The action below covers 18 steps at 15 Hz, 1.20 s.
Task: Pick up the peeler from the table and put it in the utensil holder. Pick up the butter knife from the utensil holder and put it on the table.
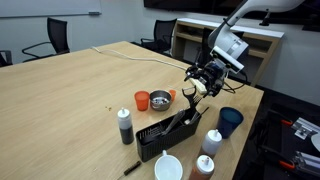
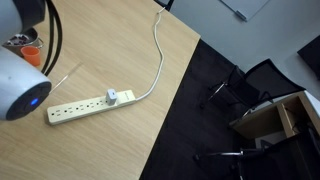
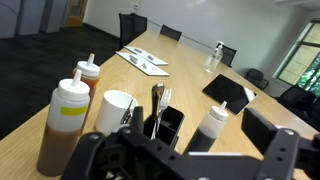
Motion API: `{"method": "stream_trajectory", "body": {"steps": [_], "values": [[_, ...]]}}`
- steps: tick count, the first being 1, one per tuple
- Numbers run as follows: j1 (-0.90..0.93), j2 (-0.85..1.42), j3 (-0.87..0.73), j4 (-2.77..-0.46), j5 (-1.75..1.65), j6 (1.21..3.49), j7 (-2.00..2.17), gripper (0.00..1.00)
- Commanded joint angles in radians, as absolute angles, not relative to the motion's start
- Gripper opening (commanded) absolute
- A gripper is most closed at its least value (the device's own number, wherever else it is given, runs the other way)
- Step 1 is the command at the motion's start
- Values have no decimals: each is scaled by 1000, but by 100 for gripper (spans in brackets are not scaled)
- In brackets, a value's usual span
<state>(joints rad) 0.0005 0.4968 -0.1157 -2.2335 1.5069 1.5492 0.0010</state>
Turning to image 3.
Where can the black plastic utensil holder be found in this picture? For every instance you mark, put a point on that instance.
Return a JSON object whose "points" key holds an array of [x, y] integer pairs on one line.
{"points": [[168, 123]]}

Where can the grey cabinet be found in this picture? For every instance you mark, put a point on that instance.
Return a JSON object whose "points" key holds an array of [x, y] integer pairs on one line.
{"points": [[30, 16]]}

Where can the squeeze bottle dark sauce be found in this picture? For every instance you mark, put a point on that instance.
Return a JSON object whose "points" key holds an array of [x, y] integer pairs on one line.
{"points": [[208, 130]]}

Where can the wooden door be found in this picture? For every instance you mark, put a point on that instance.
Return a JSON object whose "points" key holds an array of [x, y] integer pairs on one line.
{"points": [[76, 13]]}

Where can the silver metal spoon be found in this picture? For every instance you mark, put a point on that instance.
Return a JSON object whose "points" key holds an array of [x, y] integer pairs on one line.
{"points": [[156, 95]]}

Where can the silver metal fork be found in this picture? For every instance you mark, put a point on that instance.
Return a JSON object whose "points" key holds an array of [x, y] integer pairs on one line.
{"points": [[126, 112]]}

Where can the squeeze bottle reddish sauce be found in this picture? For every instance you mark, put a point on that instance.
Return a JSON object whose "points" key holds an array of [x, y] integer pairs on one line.
{"points": [[89, 75]]}

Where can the black tablet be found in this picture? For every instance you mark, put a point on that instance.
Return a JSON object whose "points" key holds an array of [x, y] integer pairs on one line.
{"points": [[228, 93]]}

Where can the black fork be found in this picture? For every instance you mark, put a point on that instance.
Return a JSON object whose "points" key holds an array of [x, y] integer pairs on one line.
{"points": [[164, 100]]}

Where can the squeeze bottle yellow label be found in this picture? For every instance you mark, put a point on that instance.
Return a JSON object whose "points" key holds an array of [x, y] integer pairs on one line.
{"points": [[65, 133]]}

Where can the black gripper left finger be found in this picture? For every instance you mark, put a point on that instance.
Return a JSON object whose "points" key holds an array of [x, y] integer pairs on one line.
{"points": [[137, 118]]}

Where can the white ceramic mug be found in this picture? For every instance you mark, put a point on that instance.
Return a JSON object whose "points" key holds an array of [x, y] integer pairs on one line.
{"points": [[111, 113]]}

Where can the black office chair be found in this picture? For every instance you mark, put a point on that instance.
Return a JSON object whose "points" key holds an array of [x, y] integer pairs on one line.
{"points": [[140, 23], [256, 78], [170, 32], [296, 103], [230, 55], [125, 30]]}

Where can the window with green view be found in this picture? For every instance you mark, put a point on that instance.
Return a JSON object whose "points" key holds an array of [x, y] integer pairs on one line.
{"points": [[300, 60]]}

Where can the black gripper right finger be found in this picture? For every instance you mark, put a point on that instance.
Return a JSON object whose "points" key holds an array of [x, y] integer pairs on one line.
{"points": [[258, 131]]}

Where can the clear hand sanitizer bottle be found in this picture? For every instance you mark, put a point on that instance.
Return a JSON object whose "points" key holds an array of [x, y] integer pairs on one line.
{"points": [[213, 60]]}

